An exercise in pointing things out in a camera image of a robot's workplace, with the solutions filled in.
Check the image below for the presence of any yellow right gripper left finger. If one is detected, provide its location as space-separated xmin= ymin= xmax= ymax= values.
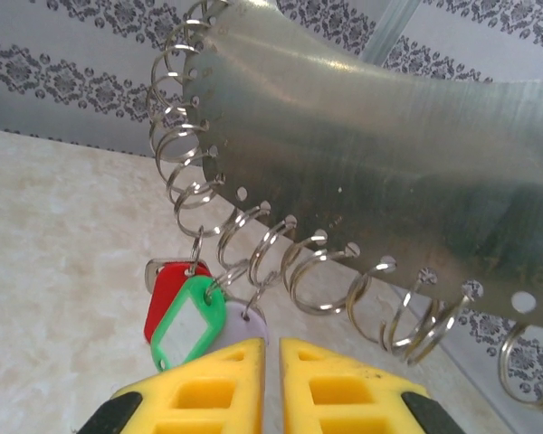
xmin=74 ymin=337 xmax=269 ymax=434

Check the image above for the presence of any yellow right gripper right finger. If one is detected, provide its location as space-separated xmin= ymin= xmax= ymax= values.
xmin=279 ymin=337 xmax=470 ymax=434

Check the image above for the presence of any red plastic key tag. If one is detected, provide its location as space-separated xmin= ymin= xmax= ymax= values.
xmin=143 ymin=264 xmax=212 ymax=344

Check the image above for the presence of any small silver split ring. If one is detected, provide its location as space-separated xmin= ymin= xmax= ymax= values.
xmin=189 ymin=224 xmax=205 ymax=278
xmin=206 ymin=266 xmax=248 ymax=311
xmin=243 ymin=270 xmax=281 ymax=317

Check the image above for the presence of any numbered metal key organizer disc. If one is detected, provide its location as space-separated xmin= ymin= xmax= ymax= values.
xmin=180 ymin=0 xmax=543 ymax=329

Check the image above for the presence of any silver split keyring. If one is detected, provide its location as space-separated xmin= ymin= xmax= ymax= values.
xmin=248 ymin=215 xmax=299 ymax=290
xmin=405 ymin=280 xmax=483 ymax=366
xmin=288 ymin=230 xmax=361 ymax=316
xmin=499 ymin=321 xmax=543 ymax=408
xmin=347 ymin=256 xmax=397 ymax=345
xmin=379 ymin=269 xmax=438 ymax=354
xmin=174 ymin=178 xmax=225 ymax=236
xmin=217 ymin=203 xmax=272 ymax=272

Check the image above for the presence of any lilac plastic key tag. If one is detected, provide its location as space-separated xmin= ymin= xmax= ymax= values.
xmin=210 ymin=301 xmax=271 ymax=358

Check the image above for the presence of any green plastic key tag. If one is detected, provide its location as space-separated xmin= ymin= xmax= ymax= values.
xmin=149 ymin=276 xmax=228 ymax=373

